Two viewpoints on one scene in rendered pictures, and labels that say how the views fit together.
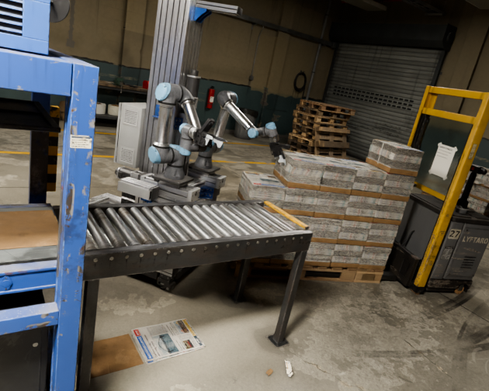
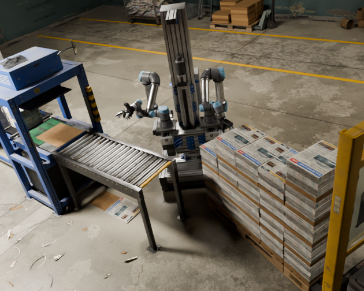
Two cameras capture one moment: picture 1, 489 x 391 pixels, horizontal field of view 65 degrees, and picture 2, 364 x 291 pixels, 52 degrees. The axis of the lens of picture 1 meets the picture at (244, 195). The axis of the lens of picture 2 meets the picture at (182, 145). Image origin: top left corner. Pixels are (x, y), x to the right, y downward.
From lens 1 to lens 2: 4.00 m
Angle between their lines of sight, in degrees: 73
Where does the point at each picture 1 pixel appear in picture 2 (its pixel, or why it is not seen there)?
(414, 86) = not seen: outside the picture
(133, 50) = not seen: outside the picture
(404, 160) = (299, 177)
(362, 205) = (271, 204)
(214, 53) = not seen: outside the picture
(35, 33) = (12, 85)
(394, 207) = (301, 224)
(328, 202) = (245, 184)
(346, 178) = (252, 170)
